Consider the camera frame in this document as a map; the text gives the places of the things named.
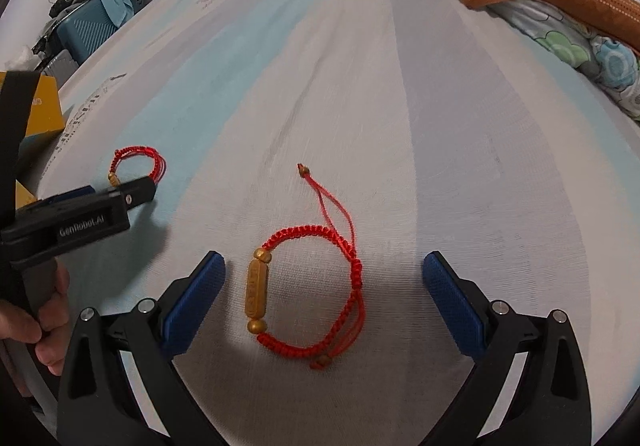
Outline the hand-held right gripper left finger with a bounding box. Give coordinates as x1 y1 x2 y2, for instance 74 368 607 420
56 250 227 446

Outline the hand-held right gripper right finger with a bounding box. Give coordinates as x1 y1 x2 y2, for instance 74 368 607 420
421 250 593 446

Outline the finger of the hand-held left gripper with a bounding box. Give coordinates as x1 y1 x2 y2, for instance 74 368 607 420
107 176 157 213
37 185 97 207

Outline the small red cord bracelet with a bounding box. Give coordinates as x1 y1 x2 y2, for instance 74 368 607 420
107 146 167 188

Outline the large red cord bracelet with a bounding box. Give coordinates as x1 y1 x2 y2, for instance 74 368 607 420
243 163 367 371

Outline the person's left hand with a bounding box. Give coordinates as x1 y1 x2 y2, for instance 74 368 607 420
0 267 77 376

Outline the black clutter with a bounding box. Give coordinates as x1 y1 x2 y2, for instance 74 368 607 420
31 26 60 56

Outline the teal suitcase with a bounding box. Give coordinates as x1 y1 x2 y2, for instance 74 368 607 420
54 0 133 68

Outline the striped mattress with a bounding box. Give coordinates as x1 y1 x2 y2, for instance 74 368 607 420
37 0 640 446

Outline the teal cloth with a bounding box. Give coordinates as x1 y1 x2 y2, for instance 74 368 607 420
97 0 133 27

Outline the floral quilt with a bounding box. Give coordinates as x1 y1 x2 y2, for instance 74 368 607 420
487 0 640 122

